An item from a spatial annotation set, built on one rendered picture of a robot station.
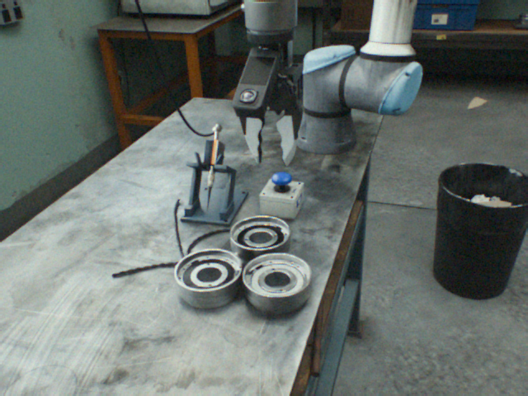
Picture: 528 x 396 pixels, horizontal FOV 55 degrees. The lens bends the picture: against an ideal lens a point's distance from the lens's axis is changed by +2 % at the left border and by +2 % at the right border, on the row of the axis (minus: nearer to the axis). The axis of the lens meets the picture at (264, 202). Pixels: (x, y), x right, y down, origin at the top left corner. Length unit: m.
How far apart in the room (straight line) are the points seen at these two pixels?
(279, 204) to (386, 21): 0.44
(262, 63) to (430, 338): 1.36
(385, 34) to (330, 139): 0.26
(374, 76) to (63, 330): 0.76
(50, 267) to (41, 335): 0.16
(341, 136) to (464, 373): 0.94
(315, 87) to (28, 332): 0.77
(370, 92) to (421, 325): 1.05
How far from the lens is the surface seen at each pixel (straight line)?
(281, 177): 0.96
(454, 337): 1.94
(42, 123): 2.85
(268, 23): 0.75
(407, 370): 1.80
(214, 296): 0.76
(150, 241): 0.95
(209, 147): 0.97
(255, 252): 0.82
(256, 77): 0.74
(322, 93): 1.19
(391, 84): 1.11
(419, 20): 4.20
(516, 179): 2.11
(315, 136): 1.22
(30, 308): 0.87
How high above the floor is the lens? 1.32
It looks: 30 degrees down
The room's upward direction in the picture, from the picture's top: 3 degrees counter-clockwise
